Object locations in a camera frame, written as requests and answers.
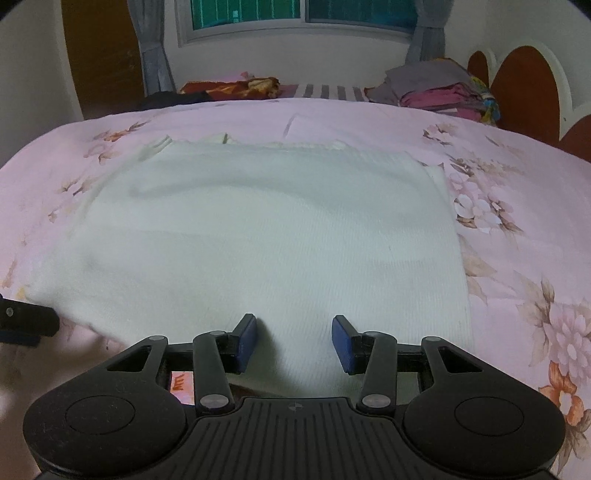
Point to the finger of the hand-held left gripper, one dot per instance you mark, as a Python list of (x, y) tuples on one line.
[(27, 318)]

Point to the black cloth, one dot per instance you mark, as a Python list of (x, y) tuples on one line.
[(166, 100)]

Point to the grey striped cloth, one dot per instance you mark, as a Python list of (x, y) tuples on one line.
[(323, 91)]

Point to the white knit sweater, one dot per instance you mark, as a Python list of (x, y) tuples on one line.
[(277, 230)]

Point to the pink folded clothes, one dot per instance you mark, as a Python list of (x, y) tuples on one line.
[(438, 98)]

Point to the brown wooden door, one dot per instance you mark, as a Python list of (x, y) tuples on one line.
[(101, 55)]

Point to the grey folded clothes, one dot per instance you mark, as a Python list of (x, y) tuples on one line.
[(415, 76)]

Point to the red and white headboard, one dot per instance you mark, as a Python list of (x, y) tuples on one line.
[(531, 83)]

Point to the red patterned cloth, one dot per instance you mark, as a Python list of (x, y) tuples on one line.
[(231, 88)]

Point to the grey curtain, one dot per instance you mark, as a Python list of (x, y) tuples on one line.
[(425, 32), (154, 50)]

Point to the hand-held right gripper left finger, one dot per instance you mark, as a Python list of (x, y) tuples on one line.
[(247, 344)]

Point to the pink floral bed sheet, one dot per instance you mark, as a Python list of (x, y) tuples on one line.
[(508, 230)]

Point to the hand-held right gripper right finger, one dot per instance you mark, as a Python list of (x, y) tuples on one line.
[(344, 344)]

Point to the multicoloured folded cloth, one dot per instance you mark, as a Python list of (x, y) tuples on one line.
[(487, 104)]

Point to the window with white frame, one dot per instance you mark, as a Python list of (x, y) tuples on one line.
[(254, 11)]

